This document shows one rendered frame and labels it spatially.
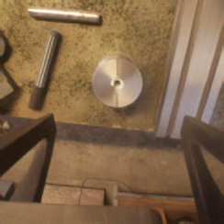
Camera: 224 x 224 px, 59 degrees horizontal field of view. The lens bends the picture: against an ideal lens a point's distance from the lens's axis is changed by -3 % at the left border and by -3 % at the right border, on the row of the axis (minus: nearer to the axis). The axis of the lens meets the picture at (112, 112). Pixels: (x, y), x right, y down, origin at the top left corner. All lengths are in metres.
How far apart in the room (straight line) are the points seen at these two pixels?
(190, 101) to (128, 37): 0.10
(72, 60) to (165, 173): 1.36
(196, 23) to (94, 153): 1.24
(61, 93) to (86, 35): 0.08
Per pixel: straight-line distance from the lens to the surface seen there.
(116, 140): 1.33
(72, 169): 1.50
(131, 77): 0.20
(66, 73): 0.25
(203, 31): 0.23
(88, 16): 0.23
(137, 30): 0.24
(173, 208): 1.63
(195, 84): 0.24
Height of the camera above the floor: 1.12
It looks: 66 degrees down
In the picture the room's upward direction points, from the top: 178 degrees counter-clockwise
